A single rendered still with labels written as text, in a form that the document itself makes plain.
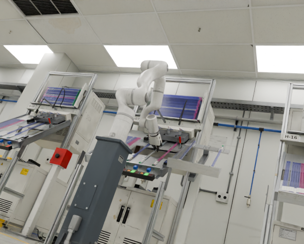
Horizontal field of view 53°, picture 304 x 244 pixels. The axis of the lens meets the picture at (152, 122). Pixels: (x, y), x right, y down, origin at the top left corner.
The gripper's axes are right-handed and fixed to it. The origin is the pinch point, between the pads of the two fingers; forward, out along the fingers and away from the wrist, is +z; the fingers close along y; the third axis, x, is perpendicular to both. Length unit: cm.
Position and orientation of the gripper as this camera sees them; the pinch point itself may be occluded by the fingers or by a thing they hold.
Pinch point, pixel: (156, 148)
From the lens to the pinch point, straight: 258.7
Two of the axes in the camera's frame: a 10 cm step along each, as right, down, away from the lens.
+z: 1.4, 8.5, 5.1
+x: -4.2, 5.1, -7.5
